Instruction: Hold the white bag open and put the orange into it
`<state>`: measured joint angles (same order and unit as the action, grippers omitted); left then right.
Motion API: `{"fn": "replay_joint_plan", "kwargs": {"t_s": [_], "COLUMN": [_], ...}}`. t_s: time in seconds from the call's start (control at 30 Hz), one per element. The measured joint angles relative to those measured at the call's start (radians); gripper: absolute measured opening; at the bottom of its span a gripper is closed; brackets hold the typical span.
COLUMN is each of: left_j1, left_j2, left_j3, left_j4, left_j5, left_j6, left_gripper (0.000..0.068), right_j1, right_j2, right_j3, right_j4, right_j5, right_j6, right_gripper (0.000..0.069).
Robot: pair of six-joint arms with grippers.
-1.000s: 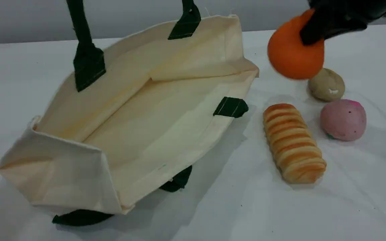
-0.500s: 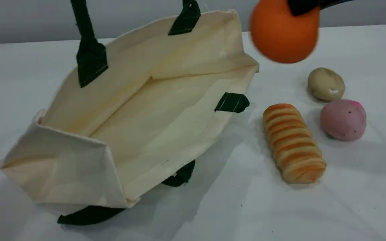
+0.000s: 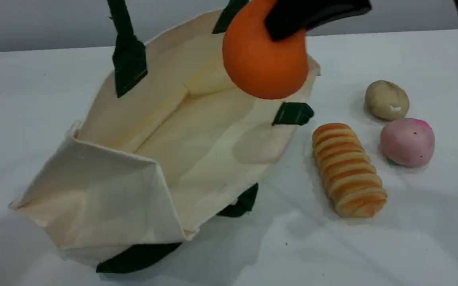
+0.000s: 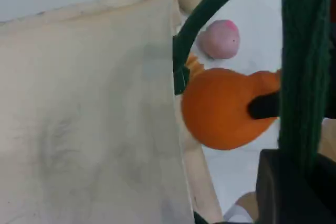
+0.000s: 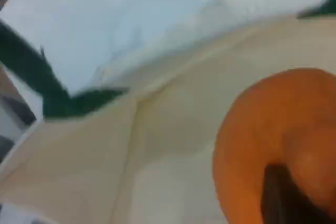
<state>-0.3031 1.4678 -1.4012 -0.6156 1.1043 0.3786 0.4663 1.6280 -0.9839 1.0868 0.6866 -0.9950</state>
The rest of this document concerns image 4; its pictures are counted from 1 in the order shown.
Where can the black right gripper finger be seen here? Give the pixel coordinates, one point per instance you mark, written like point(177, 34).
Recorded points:
point(265, 106)

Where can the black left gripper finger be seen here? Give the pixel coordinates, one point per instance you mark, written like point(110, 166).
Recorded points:
point(325, 195)
point(281, 197)

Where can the orange fruit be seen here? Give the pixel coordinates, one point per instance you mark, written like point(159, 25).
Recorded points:
point(218, 108)

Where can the pink round bun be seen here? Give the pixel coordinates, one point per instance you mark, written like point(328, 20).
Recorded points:
point(220, 40)

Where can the ridged golden bread loaf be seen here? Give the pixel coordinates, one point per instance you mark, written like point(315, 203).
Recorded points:
point(195, 66)

